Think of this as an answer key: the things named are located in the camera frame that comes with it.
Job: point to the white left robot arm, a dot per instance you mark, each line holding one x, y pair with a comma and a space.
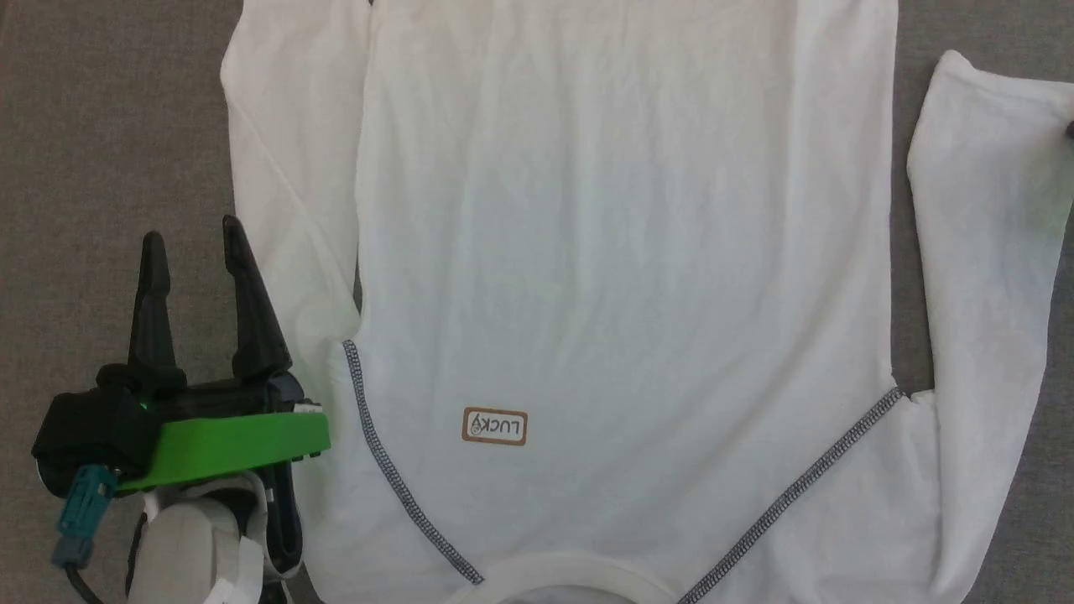
189, 554

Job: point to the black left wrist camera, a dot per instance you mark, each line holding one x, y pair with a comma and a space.
88, 436

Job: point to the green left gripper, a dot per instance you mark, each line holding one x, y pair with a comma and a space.
235, 440

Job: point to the white long-sleeve shirt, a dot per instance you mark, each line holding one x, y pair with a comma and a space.
629, 252

